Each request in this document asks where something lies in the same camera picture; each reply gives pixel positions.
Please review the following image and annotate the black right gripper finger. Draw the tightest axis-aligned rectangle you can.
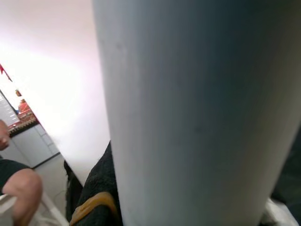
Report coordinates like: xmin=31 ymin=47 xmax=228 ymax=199
xmin=69 ymin=140 xmax=122 ymax=226

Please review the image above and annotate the white plastic table leg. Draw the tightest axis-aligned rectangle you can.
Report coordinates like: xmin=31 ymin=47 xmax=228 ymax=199
xmin=91 ymin=0 xmax=301 ymax=226

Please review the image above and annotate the white plastic children table top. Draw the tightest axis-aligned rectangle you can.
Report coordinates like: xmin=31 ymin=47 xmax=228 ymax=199
xmin=258 ymin=197 xmax=301 ymax=226

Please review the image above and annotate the black backpack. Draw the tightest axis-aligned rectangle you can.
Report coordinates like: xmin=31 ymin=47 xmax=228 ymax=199
xmin=63 ymin=160 xmax=83 ymax=222

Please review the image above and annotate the white step stool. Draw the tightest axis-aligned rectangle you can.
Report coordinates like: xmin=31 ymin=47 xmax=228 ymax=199
xmin=0 ymin=190 xmax=69 ymax=226

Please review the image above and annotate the person in khaki shorts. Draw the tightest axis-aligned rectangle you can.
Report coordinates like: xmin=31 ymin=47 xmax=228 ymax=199
xmin=0 ymin=119 xmax=44 ymax=226

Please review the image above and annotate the grey kitchen cabinet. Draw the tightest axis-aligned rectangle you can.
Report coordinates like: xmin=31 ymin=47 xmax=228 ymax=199
xmin=0 ymin=124 xmax=61 ymax=169

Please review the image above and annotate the black tablecloth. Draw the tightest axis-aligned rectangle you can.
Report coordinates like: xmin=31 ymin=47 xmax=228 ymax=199
xmin=270 ymin=124 xmax=301 ymax=212

